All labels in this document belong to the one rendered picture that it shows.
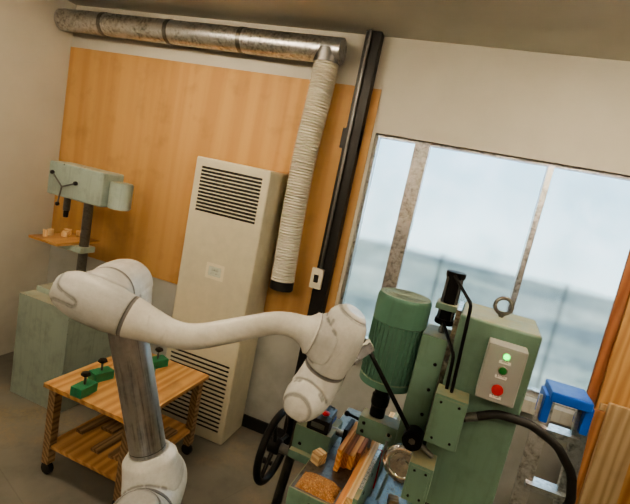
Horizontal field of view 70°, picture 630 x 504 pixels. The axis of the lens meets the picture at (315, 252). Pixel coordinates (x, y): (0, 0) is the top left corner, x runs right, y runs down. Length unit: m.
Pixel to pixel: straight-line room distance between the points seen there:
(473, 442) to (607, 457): 1.37
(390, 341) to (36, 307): 2.51
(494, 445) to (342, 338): 0.65
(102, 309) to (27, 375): 2.53
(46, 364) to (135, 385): 2.14
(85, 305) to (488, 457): 1.16
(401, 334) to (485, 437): 0.37
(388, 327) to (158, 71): 2.66
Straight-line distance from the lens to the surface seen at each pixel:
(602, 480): 2.83
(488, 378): 1.35
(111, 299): 1.10
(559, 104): 2.82
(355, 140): 2.75
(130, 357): 1.31
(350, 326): 1.01
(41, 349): 3.45
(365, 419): 1.61
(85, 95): 3.96
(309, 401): 1.06
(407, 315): 1.42
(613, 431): 2.74
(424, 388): 1.49
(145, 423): 1.38
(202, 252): 2.91
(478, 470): 1.53
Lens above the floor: 1.82
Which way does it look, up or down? 9 degrees down
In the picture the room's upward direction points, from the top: 12 degrees clockwise
